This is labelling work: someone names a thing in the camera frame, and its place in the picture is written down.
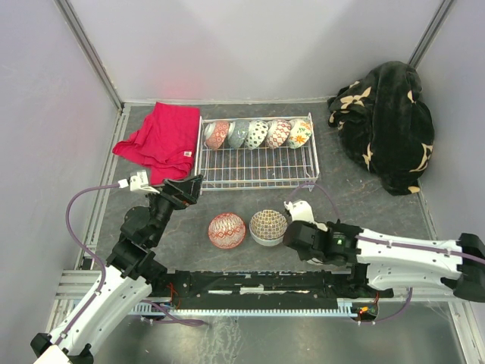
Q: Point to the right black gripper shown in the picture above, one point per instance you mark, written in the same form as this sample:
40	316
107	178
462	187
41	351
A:
308	224

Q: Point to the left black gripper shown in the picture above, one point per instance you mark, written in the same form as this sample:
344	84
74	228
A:
183	192

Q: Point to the red geometric pattern bowl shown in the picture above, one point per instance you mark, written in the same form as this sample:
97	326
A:
226	230

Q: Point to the blue triangle pattern bowl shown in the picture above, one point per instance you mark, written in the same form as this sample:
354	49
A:
237	133

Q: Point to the black diamond pattern bowl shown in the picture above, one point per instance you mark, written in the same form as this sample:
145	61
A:
258	130

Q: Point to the red lattice pattern bowl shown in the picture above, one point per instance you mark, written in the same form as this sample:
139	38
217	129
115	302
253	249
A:
278	132

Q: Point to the orange flower leaf bowl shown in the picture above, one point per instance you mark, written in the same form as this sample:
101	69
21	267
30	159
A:
300	133

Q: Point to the dark scalloped floral bowl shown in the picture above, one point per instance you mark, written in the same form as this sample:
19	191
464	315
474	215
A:
215	134

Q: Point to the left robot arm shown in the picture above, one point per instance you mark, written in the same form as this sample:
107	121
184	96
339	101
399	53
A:
125	278

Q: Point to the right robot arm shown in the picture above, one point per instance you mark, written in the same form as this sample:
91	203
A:
383	262

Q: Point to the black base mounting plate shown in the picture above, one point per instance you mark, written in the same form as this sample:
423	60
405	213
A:
254	290

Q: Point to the red folded cloth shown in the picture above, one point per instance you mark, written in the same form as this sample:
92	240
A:
165	144

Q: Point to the brown square pattern bowl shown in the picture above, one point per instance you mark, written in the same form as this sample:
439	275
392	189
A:
267	227

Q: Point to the black floral plush blanket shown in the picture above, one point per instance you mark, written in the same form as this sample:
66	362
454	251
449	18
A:
384	127

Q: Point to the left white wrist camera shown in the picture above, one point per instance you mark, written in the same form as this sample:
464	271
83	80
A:
139	183

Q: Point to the white wire dish rack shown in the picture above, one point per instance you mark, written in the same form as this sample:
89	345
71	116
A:
227	168

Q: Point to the aluminium frame rail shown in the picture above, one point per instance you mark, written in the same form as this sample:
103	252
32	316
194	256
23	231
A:
74	284

